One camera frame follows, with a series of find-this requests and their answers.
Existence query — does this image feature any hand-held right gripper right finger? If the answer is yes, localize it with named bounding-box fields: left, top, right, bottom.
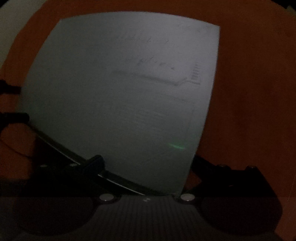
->
left=176, top=156, right=276, bottom=204

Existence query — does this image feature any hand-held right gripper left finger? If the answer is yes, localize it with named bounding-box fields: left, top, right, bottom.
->
left=35, top=155, right=121, bottom=204

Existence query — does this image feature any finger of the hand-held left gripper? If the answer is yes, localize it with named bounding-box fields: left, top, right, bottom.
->
left=0, top=80, right=21, bottom=94
left=0, top=112, right=30, bottom=131

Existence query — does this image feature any black handled knife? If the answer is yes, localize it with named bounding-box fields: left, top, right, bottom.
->
left=26, top=120, right=151, bottom=196

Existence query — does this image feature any white paper sheet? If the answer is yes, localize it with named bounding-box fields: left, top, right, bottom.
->
left=20, top=11, right=221, bottom=196

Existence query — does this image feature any orange cloth covered desktop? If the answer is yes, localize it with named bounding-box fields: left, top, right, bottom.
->
left=0, top=0, right=296, bottom=200

